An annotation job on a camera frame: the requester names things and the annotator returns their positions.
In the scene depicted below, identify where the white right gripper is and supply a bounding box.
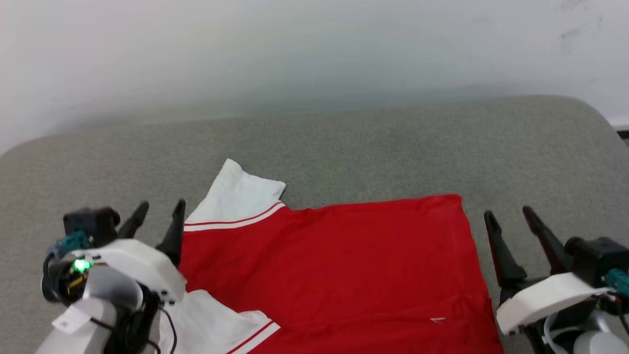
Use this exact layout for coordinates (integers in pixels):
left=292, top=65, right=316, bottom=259
left=484, top=206, right=613, bottom=336

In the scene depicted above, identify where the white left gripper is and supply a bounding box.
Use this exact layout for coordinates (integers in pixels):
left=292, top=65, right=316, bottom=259
left=74, top=199, right=188, bottom=306

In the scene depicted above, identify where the red Bulls basketball jersey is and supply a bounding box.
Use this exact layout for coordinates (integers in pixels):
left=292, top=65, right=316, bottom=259
left=157, top=158, right=505, bottom=354

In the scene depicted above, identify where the black cable with teal plug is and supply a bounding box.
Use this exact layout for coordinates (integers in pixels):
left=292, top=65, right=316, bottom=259
left=604, top=269, right=629, bottom=326
left=42, top=231, right=92, bottom=301

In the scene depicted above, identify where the thin black cable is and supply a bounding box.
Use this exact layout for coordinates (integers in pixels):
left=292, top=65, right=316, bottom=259
left=157, top=307, right=178, bottom=354

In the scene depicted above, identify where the white cable label tag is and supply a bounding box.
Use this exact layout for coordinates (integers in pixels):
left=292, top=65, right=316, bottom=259
left=52, top=306, right=92, bottom=333

